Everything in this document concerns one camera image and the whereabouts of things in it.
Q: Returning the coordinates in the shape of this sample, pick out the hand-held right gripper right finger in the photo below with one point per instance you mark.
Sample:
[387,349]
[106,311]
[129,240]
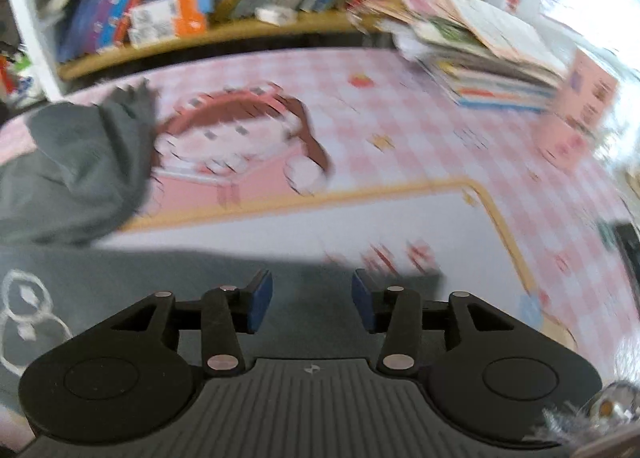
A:
[363,302]

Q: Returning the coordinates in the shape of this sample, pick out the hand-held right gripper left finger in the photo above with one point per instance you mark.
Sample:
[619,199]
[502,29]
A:
[260,302]

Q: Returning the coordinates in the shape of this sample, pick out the dark grey printed garment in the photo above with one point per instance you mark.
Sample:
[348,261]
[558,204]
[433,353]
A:
[75,163]

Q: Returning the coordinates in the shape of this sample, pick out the pile of books and magazines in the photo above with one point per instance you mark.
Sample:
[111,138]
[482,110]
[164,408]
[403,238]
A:
[500,78]

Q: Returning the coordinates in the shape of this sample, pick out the silver fluffy object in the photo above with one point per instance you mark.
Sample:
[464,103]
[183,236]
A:
[607,405]

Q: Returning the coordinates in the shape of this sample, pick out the dark object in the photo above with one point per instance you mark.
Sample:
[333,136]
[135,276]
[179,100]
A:
[622,243]

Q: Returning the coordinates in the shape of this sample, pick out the small white box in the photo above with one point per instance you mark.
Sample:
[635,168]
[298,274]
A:
[276,14]

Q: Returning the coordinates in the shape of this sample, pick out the pink printed box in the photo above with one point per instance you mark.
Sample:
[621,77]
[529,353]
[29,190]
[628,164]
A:
[575,103]

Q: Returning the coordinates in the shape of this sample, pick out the orange and white box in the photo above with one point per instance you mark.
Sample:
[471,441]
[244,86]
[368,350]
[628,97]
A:
[170,18]

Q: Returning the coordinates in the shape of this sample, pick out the colourful clutter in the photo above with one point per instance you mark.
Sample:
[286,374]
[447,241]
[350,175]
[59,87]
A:
[15,81]

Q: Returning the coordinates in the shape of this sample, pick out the white wooden bookshelf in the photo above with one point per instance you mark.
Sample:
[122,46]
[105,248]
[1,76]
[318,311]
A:
[30,13]

